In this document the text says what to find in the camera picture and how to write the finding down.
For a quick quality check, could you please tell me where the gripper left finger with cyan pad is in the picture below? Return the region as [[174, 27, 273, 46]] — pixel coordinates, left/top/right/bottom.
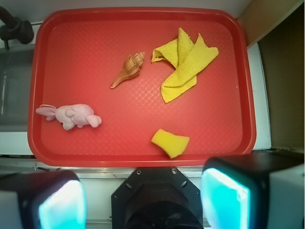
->
[[0, 171, 87, 229]]

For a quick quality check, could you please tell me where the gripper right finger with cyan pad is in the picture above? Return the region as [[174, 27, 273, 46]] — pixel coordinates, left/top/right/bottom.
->
[[200, 152, 305, 229]]

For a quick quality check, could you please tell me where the pink plush bunny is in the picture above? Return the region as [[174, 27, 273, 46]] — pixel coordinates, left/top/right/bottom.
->
[[36, 104, 102, 131]]

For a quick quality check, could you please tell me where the yellow sponge piece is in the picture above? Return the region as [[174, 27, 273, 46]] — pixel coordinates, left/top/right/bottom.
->
[[151, 129, 190, 159]]

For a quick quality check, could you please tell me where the red plastic tray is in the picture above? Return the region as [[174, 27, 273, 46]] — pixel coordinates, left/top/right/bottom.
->
[[28, 8, 256, 167]]

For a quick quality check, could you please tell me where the stainless steel sink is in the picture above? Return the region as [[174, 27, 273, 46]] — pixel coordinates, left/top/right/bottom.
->
[[0, 45, 34, 132]]

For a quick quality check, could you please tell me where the yellow knitted cloth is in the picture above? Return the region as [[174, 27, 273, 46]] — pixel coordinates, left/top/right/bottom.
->
[[151, 28, 219, 103]]

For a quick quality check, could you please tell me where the brown striped conch shell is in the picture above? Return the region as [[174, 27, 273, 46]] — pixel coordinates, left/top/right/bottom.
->
[[110, 52, 145, 89]]

